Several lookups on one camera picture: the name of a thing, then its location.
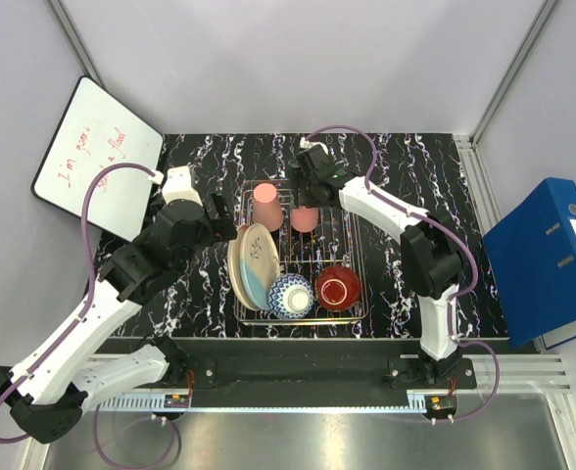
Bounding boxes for salmon pink plastic cup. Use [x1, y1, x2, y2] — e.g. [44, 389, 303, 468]
[290, 207, 319, 233]

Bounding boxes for light pink plastic cup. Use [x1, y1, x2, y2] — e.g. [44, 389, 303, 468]
[253, 183, 284, 232]

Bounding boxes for cream and blue plate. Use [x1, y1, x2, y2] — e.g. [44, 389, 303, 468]
[239, 223, 280, 310]

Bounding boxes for metal wire dish rack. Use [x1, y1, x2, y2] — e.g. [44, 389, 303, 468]
[234, 179, 370, 327]

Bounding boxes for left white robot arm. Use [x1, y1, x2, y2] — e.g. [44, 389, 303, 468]
[0, 193, 237, 444]

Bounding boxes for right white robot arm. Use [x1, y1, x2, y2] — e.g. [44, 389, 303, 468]
[289, 139, 463, 389]

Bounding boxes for pink rimmed ceramic plate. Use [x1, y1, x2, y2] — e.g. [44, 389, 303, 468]
[227, 224, 260, 311]

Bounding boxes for blue white patterned bowl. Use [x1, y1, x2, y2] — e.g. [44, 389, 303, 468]
[267, 273, 314, 320]

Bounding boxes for red lacquer bowl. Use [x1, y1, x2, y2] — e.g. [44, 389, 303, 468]
[315, 264, 361, 311]

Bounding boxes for white dry erase board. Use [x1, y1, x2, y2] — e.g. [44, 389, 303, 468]
[31, 76, 164, 241]

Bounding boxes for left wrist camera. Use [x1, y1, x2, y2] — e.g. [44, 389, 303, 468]
[162, 165, 202, 206]

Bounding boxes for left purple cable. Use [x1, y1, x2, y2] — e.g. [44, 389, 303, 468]
[0, 162, 184, 469]

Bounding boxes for purple cable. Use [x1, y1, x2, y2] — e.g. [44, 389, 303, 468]
[0, 162, 184, 469]
[301, 124, 501, 423]

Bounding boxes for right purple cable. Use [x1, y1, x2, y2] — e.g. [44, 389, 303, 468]
[301, 124, 501, 423]

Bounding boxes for white slotted cable duct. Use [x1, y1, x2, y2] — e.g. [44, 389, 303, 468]
[100, 391, 191, 413]

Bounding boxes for blue ring binder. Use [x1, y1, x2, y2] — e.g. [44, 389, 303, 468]
[484, 177, 576, 349]

